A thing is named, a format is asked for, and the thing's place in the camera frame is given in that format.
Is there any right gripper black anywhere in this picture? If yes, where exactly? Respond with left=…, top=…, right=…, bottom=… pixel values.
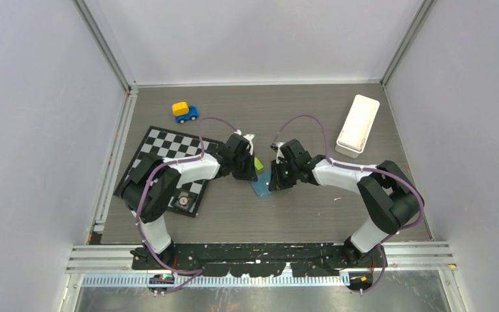
left=268, top=159, right=298, bottom=192

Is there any blue card holder wallet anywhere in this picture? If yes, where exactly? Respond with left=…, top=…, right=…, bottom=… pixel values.
left=251, top=170, right=273, bottom=198

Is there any white plastic box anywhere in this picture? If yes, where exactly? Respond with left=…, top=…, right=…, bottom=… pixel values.
left=335, top=94, right=380, bottom=158

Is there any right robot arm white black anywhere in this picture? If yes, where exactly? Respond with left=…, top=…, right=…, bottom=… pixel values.
left=269, top=139, right=424, bottom=267

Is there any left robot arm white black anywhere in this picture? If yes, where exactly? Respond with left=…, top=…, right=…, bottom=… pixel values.
left=115, top=131, right=258, bottom=269

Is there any green block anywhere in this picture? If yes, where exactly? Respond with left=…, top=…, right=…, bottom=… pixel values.
left=254, top=157, right=264, bottom=174

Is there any black white chessboard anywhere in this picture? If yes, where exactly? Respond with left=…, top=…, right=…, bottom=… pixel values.
left=114, top=126, right=223, bottom=221

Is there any small compass in black case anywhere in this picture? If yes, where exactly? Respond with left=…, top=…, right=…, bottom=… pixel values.
left=172, top=190, right=197, bottom=212

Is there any blue yellow toy car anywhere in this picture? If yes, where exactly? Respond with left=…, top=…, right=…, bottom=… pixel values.
left=172, top=101, right=199, bottom=124

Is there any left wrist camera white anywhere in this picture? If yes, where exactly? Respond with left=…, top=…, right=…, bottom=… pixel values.
left=235, top=129, right=255, bottom=155

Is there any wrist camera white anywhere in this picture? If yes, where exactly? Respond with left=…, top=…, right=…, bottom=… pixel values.
left=235, top=129, right=255, bottom=155
left=270, top=142, right=285, bottom=164

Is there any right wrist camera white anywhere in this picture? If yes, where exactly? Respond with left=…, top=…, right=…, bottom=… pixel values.
left=270, top=142, right=285, bottom=164

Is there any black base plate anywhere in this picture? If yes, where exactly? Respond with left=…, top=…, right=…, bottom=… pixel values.
left=130, top=242, right=383, bottom=278

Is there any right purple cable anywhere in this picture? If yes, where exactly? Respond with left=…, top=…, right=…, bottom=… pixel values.
left=273, top=114, right=425, bottom=295

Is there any aluminium frame rail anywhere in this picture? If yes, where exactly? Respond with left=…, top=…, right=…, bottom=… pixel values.
left=66, top=242, right=457, bottom=289

